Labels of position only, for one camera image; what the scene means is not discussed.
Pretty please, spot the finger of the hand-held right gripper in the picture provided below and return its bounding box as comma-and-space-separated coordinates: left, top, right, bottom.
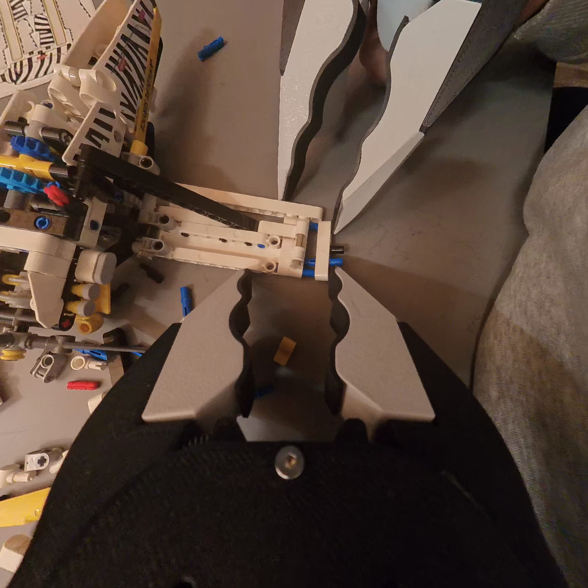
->
332, 0, 548, 234
276, 0, 368, 201

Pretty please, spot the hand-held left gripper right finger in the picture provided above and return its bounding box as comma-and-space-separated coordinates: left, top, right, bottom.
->
326, 266, 435, 427

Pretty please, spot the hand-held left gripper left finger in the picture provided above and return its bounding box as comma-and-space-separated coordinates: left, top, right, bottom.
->
141, 270, 252, 422

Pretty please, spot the zebra striped lego helicopter model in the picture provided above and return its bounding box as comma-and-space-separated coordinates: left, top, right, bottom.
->
0, 0, 324, 356

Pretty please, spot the short white lego beam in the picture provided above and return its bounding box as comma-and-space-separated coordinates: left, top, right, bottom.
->
302, 220, 346, 282

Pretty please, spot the white grey lego connector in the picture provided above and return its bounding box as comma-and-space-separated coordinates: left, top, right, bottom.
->
0, 448, 70, 488

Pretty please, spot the yellow curved lego panel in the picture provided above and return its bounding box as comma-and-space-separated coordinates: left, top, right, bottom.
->
0, 487, 51, 528

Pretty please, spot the white lego piece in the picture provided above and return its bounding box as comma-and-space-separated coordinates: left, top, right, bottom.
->
0, 533, 33, 570

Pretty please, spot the person's right hand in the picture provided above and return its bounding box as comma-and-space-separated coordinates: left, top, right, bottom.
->
360, 0, 406, 87

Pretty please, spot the zebra print sticker sheet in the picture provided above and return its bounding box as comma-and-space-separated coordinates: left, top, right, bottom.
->
0, 0, 92, 99

